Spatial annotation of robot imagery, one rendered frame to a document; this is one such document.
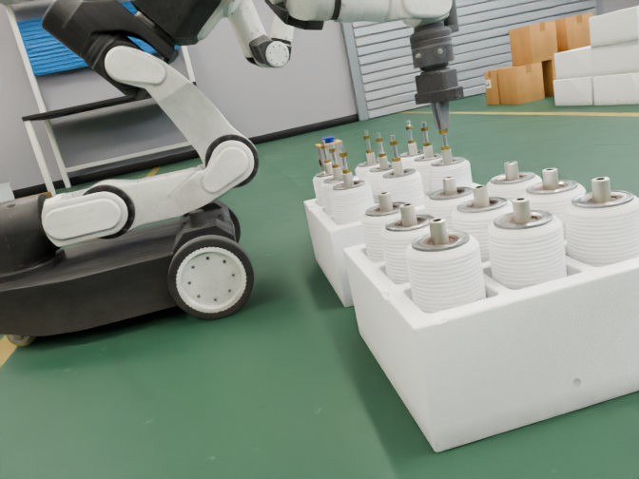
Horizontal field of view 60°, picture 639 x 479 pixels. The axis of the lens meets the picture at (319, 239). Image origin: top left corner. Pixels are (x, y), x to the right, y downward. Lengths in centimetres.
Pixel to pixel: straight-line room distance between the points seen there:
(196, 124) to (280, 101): 490
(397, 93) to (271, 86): 145
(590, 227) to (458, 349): 25
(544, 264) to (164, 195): 103
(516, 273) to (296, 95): 574
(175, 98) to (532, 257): 100
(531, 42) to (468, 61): 202
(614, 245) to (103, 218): 115
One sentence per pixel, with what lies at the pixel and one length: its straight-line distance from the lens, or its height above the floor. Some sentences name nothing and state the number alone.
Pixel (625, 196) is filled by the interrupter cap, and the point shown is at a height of 25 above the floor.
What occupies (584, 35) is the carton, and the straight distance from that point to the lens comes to 532.
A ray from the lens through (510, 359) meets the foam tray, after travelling 75.
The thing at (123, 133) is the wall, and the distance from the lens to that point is 638.
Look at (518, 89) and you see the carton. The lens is 496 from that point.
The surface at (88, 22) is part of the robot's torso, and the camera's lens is 151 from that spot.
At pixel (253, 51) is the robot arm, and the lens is 178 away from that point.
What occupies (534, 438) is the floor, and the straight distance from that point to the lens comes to 79.
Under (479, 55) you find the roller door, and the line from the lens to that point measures 699.
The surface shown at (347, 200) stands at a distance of 120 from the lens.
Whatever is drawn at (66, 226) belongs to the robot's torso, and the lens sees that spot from 151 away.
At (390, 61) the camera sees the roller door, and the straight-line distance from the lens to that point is 656.
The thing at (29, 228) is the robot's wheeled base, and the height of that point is 29.
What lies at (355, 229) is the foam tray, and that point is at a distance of 118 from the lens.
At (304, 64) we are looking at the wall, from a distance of 643.
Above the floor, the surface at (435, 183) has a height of 21.
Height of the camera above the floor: 48
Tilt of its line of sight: 15 degrees down
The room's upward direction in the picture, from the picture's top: 12 degrees counter-clockwise
